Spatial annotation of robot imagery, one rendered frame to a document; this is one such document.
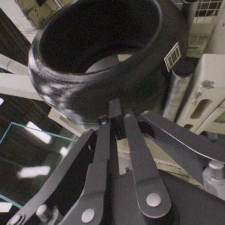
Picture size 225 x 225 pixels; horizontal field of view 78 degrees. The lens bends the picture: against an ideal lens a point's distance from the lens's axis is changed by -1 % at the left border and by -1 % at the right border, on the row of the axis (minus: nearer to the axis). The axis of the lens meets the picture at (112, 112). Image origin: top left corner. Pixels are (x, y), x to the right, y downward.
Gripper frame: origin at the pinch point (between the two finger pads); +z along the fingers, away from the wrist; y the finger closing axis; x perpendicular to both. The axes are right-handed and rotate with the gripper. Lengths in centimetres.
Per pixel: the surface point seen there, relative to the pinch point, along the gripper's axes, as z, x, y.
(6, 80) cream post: 90, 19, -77
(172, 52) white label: 18.3, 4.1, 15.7
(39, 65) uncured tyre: 26.8, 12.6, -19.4
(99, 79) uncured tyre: 17.3, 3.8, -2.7
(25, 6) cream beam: 65, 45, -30
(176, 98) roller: 20.0, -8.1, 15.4
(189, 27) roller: 36.9, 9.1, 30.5
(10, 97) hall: 685, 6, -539
